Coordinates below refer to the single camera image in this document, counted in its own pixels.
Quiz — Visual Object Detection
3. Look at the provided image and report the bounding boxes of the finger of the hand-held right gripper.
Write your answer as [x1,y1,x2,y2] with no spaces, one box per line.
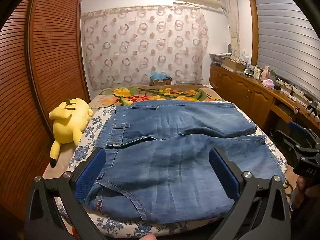
[287,121,320,143]
[271,129,310,162]

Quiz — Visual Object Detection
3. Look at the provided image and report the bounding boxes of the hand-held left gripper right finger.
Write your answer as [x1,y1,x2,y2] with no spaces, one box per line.
[209,147,292,240]

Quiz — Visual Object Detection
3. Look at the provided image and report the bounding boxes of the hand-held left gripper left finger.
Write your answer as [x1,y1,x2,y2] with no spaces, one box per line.
[24,147,108,240]

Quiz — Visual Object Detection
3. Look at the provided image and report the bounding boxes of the blue denim pants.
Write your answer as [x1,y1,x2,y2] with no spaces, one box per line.
[84,100,267,224]

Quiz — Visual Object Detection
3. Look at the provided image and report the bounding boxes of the person's right hand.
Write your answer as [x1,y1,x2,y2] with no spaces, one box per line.
[291,177,320,209]

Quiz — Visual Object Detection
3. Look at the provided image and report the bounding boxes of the blue floral white sheet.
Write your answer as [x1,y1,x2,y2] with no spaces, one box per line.
[56,105,292,238]

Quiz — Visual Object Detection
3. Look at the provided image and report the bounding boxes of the yellow plush toy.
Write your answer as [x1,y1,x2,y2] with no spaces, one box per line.
[49,98,93,168]

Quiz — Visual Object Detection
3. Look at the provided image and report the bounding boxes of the wooden sideboard cabinet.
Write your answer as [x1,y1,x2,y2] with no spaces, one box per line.
[209,64,320,140]

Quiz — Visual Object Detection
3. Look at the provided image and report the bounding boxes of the open cardboard box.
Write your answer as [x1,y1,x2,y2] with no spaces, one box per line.
[222,59,247,72]

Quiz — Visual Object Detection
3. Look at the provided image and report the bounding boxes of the small cardboard box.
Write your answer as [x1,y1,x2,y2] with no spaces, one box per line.
[149,77,173,86]

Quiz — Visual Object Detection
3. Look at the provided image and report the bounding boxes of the blue plastic bag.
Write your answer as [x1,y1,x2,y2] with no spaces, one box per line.
[150,71,171,80]

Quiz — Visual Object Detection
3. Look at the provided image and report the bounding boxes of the wooden louvered wardrobe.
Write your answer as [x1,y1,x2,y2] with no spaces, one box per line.
[0,0,91,220]

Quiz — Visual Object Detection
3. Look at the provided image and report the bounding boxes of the cream lace window curtain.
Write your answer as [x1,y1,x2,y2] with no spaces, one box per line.
[222,0,242,63]

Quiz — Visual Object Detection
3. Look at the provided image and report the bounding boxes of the circle print sheer curtain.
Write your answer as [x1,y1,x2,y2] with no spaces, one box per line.
[80,5,209,90]

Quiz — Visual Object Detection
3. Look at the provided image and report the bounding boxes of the wooden window frame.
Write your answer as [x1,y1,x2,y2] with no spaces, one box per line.
[247,0,292,68]

